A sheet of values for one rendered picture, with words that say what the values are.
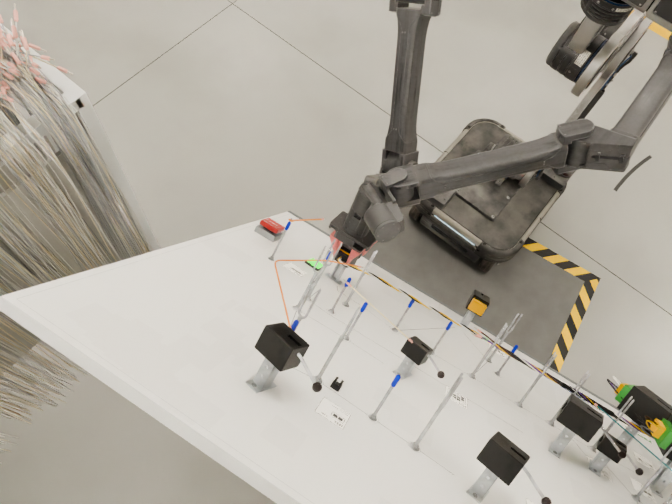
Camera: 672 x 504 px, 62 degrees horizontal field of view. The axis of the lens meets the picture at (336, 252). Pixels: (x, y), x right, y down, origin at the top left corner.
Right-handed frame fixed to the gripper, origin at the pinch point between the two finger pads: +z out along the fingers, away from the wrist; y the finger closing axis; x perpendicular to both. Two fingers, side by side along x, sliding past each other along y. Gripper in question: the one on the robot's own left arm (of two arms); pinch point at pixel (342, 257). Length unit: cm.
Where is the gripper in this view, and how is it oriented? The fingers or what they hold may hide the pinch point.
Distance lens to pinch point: 128.4
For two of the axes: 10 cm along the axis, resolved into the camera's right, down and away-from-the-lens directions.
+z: -3.1, 7.0, 6.4
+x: 4.7, -4.7, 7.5
